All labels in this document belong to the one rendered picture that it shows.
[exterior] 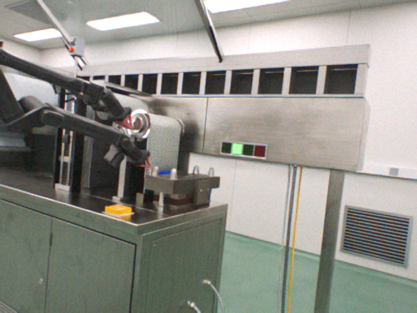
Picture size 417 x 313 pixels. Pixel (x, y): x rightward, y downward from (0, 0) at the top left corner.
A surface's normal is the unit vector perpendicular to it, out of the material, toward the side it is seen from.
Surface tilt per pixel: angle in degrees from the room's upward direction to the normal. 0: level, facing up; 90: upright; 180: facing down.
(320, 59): 90
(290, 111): 90
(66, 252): 90
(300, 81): 90
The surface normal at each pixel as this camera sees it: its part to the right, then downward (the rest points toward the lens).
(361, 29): -0.52, 0.00
